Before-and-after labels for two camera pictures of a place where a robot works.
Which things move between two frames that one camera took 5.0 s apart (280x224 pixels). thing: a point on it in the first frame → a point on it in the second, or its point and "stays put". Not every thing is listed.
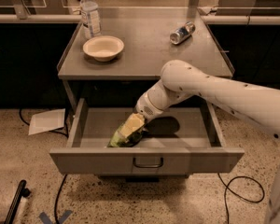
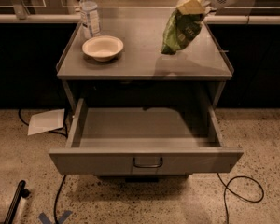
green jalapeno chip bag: x=119 y=140 → x=180 y=30
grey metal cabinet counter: x=147 y=50 stays put
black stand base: x=22 y=191 stays put
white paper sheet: x=46 y=121 stays put
